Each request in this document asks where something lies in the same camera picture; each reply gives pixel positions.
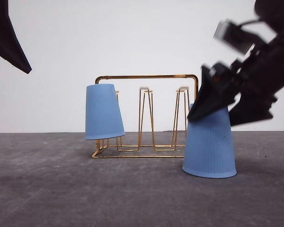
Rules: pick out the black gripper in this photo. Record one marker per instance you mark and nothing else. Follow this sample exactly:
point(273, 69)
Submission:
point(258, 71)

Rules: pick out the gold wire cup rack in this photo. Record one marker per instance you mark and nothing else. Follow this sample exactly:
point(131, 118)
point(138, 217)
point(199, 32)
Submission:
point(146, 136)

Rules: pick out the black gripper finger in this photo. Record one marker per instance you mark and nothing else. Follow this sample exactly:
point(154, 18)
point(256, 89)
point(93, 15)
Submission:
point(10, 47)

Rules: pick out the blue ribbed plastic cup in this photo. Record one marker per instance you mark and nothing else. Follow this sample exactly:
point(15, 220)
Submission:
point(209, 148)
point(103, 115)

